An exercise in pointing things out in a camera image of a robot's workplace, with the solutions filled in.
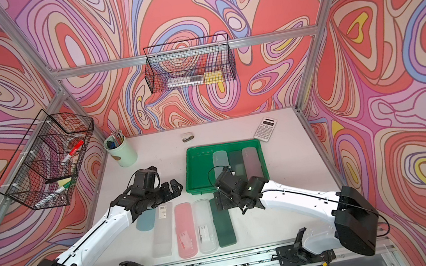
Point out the green plastic storage tray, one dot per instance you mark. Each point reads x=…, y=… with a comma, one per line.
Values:
x=200, y=176

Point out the green pen cup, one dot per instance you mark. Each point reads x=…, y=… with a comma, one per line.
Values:
x=120, y=149

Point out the left wire basket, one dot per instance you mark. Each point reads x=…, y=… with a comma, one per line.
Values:
x=35, y=171

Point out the pink pencil case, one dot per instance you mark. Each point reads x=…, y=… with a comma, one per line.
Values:
x=185, y=231

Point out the green white marker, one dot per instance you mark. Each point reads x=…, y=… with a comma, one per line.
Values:
x=53, y=197

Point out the clear box in basket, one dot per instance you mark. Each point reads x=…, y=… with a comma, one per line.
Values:
x=185, y=81

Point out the dark green translucent pencil case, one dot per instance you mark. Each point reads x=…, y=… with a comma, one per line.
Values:
x=237, y=164

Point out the yellow box in basket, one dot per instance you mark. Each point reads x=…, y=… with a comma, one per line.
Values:
x=213, y=77

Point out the wire basket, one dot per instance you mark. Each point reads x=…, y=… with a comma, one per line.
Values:
x=35, y=171
x=188, y=57

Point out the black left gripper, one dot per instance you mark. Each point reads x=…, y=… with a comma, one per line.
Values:
x=176, y=192

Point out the teal pencil case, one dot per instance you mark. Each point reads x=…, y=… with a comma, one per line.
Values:
x=146, y=221

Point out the white translucent pencil case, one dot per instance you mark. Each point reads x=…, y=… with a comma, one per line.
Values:
x=204, y=224

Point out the frosted white pencil case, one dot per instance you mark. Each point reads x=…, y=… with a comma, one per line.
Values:
x=220, y=160

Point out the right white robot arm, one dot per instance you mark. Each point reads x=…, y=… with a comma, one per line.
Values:
x=351, y=220

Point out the back wire basket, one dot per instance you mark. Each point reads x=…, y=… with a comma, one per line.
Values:
x=188, y=57

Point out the clear frosted pencil case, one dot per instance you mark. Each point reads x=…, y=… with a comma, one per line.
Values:
x=163, y=231

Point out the red marker in basket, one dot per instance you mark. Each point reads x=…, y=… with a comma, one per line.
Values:
x=72, y=153

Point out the white scientific calculator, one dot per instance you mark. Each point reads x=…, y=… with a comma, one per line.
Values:
x=265, y=129

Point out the grey-pink translucent pencil case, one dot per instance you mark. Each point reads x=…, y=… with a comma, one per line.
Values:
x=253, y=167

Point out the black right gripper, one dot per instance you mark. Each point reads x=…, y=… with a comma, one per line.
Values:
x=221, y=200

